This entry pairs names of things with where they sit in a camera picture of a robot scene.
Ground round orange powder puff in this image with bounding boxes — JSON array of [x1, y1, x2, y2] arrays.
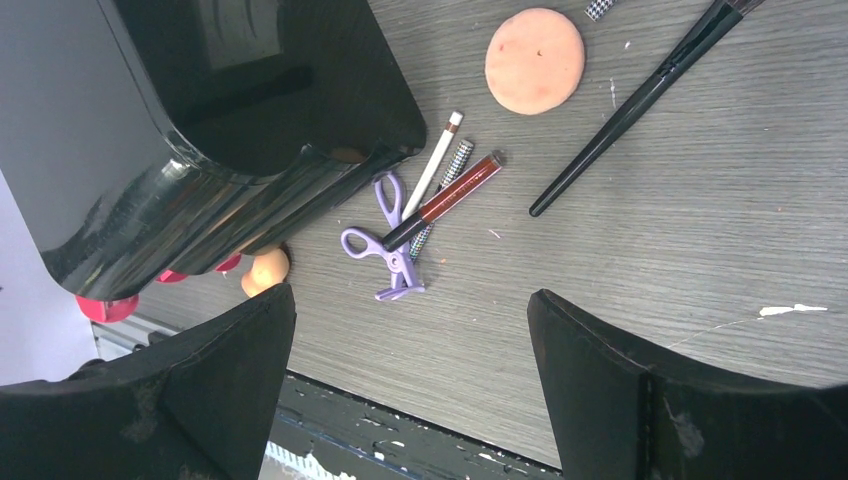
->
[[484, 7, 585, 116]]

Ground black drawer organizer cabinet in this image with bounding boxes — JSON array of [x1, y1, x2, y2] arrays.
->
[[1, 1, 427, 301]]

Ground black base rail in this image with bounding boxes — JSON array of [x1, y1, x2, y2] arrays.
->
[[260, 372, 562, 479]]

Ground purple eyelash curler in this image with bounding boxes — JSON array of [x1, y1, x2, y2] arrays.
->
[[340, 172, 427, 303]]

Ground houndstooth pattern pencil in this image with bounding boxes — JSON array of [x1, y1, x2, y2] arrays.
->
[[408, 138, 476, 262]]

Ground red lip gloss tube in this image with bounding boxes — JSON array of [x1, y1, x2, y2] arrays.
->
[[382, 153, 502, 252]]

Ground black makeup brush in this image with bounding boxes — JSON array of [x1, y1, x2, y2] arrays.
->
[[528, 0, 762, 217]]

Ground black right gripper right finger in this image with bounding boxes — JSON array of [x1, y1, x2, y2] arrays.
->
[[527, 289, 847, 479]]

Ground orange beauty blender sponge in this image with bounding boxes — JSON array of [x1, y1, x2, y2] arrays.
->
[[241, 247, 291, 298]]

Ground white makeup pencil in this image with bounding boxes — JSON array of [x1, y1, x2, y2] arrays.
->
[[402, 111, 464, 220]]

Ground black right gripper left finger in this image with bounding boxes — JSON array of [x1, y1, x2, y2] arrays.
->
[[1, 284, 296, 479]]

